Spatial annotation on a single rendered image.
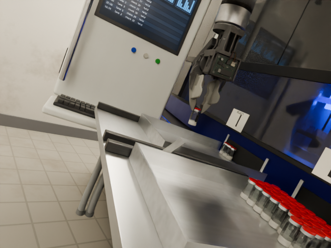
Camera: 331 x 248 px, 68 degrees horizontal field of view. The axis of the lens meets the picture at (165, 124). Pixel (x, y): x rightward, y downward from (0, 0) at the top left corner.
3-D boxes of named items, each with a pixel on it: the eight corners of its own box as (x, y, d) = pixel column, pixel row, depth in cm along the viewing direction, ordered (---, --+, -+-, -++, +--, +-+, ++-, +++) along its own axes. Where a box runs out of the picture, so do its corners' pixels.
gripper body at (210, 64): (204, 74, 55) (224, 19, 52) (192, 72, 63) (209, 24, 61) (233, 84, 57) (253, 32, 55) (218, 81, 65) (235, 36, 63)
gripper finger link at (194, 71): (185, 86, 61) (200, 53, 59) (183, 86, 62) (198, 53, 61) (201, 94, 62) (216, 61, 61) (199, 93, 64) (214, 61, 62)
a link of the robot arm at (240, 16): (215, 7, 60) (242, 19, 62) (208, 26, 61) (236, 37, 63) (228, 0, 53) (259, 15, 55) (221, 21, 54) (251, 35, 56)
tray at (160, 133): (217, 150, 95) (221, 141, 94) (261, 184, 71) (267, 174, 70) (137, 122, 81) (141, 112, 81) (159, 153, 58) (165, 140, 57)
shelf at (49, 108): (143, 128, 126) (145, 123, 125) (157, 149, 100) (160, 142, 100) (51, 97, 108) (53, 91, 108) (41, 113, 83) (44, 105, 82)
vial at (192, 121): (194, 124, 66) (199, 109, 65) (196, 126, 64) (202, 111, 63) (186, 122, 65) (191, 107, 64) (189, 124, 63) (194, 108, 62)
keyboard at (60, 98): (145, 127, 115) (147, 122, 115) (152, 138, 102) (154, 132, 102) (56, 97, 100) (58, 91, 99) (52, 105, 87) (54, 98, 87)
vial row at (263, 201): (245, 196, 54) (254, 178, 53) (314, 262, 37) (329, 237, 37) (237, 194, 53) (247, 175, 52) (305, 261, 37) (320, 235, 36)
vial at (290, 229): (282, 239, 41) (296, 216, 40) (293, 249, 39) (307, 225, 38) (274, 237, 40) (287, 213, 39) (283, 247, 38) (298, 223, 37)
